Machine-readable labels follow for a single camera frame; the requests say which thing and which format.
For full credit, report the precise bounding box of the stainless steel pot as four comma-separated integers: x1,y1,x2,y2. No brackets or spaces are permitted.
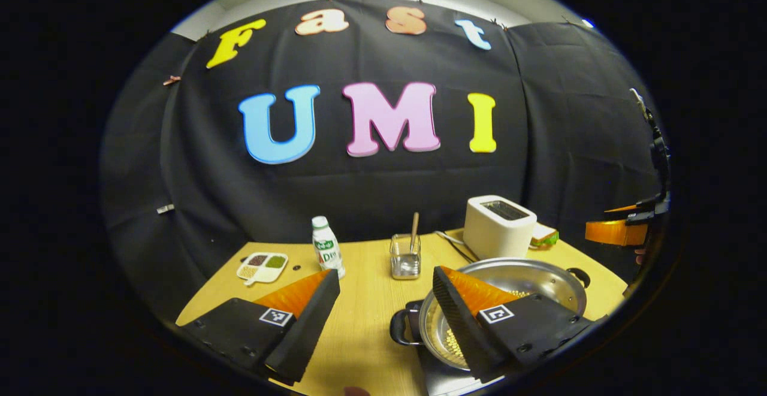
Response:
389,257,591,373

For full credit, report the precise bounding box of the black induction cooktop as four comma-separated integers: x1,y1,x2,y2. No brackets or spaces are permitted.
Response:
416,348,507,396

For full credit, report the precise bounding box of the white toaster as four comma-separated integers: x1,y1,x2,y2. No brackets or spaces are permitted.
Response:
463,195,538,260

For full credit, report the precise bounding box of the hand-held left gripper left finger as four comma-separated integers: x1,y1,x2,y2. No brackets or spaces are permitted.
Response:
177,269,341,385

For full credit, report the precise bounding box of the white green-label milk bottle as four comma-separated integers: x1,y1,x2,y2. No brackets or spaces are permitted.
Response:
312,216,346,280

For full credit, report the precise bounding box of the black backdrop cloth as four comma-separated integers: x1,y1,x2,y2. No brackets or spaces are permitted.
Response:
101,0,666,325

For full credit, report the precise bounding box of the wooden-handled spoon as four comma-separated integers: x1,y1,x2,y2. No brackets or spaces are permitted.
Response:
398,212,420,277

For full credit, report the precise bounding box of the pile of soybeans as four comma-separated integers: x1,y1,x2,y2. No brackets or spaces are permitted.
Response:
440,288,531,364

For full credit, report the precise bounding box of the black power cable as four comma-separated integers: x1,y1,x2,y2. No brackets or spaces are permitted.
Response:
446,240,480,264

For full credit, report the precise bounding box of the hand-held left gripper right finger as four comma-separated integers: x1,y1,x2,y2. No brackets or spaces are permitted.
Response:
431,265,598,383

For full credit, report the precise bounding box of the sandwich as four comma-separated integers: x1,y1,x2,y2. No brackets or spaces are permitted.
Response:
530,223,560,248

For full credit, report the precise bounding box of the metal wire utensil holder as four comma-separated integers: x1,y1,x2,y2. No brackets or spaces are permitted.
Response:
389,234,422,280

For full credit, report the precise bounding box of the white divided condiment dish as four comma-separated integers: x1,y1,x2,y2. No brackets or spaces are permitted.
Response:
236,252,289,286

